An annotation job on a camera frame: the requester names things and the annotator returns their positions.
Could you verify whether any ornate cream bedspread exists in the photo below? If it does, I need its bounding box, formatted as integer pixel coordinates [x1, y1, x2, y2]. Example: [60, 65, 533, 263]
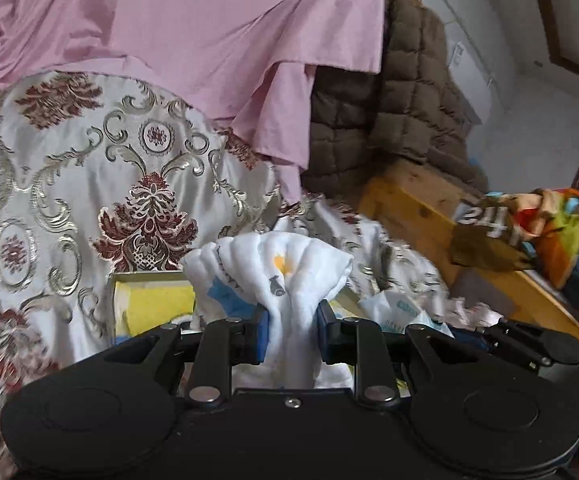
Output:
[0, 70, 505, 480]

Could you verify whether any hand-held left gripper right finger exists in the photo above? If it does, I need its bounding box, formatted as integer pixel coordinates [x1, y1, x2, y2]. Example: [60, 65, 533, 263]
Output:
[316, 300, 443, 403]

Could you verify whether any pink sheet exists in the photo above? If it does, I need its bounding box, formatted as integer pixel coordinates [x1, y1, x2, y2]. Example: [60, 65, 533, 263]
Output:
[0, 0, 388, 202]

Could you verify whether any white and blue tissue pack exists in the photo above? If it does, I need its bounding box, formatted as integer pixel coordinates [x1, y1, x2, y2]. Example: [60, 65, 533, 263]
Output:
[358, 291, 453, 339]

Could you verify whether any white quilted baby cloth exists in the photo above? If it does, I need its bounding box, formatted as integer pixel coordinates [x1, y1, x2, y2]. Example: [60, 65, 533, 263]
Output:
[182, 232, 355, 391]

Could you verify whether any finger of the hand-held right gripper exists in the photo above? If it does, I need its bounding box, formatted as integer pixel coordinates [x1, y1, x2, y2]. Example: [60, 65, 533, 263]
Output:
[474, 327, 546, 374]
[489, 317, 556, 356]

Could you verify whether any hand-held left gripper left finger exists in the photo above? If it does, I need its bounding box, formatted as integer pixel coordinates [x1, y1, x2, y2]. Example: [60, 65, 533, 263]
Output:
[104, 305, 270, 406]

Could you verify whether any colourful plastic bag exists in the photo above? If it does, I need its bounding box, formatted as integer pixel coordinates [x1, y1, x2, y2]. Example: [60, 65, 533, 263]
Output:
[449, 187, 579, 292]

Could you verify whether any brown quilted jacket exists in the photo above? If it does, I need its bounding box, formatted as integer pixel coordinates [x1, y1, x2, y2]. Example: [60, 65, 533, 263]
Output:
[302, 0, 488, 202]

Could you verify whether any white air conditioner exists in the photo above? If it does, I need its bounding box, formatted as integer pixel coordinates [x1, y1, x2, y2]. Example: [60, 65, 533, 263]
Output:
[434, 20, 496, 127]

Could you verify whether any wooden bed frame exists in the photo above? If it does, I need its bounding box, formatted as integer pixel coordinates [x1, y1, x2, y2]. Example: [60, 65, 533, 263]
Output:
[357, 160, 579, 356]

